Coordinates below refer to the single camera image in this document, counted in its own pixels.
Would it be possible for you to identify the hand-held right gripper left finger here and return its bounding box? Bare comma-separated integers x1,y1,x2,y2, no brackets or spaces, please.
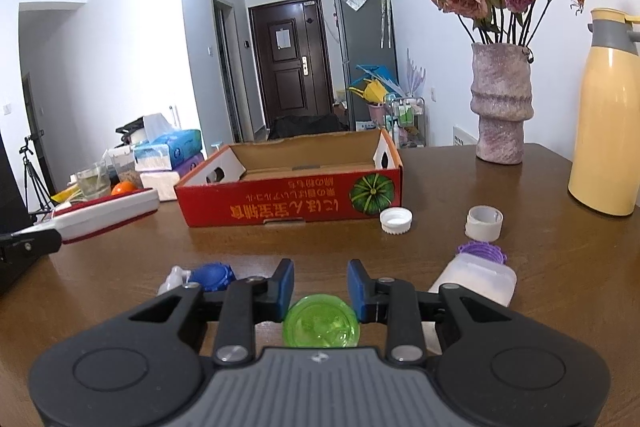
129,258,296,367

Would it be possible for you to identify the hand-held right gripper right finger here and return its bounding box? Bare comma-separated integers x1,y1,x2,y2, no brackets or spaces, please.
347,258,511,368

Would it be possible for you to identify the green translucent plastic lid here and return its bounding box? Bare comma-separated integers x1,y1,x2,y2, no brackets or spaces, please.
283,294,361,350

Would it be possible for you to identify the blue ribbed cap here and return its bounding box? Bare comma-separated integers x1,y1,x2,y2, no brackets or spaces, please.
191,262,237,293

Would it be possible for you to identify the white ribbed bottle cap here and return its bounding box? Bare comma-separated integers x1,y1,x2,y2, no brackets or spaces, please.
380,207,414,235

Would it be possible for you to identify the red cardboard box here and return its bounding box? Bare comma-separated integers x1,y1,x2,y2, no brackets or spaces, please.
175,128,403,228

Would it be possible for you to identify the white translucent plastic container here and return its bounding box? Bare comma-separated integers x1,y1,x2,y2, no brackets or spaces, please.
422,255,517,355

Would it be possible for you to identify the purple ribbed cap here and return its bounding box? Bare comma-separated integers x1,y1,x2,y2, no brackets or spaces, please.
456,240,508,265

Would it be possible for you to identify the small white cup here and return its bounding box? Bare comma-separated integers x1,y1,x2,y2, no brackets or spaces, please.
465,205,504,242

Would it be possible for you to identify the drinking glass with straw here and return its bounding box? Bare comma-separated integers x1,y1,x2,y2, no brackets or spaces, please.
75,163,112,200

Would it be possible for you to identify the clear plastic food container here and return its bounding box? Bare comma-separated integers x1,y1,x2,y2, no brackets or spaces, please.
107,147,137,185

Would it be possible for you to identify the purple tissue pack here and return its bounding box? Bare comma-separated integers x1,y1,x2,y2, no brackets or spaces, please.
139,152,206,202

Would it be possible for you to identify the black device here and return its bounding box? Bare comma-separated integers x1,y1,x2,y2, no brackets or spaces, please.
116,118,151,142

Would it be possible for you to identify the white board with yellow label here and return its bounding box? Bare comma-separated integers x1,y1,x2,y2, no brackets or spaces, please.
452,124,478,146

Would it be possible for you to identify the dark brown entrance door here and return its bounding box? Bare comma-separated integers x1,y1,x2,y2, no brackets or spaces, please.
248,0,335,130

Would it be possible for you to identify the pink textured ceramic vase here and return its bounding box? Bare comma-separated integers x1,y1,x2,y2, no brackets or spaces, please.
470,43,535,165

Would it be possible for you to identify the grey refrigerator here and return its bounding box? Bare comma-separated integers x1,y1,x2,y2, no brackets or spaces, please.
334,0,401,132

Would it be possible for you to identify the yellow thermos jug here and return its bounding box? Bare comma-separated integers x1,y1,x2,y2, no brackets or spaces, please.
567,8,640,216

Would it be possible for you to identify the black camera tripod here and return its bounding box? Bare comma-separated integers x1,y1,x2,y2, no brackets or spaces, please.
19,134,53,220

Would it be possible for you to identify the metal wire cart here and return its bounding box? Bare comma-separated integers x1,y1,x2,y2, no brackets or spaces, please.
390,97,427,148

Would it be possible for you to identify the purple wall decoration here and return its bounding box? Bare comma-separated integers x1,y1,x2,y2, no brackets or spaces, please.
406,48,426,98

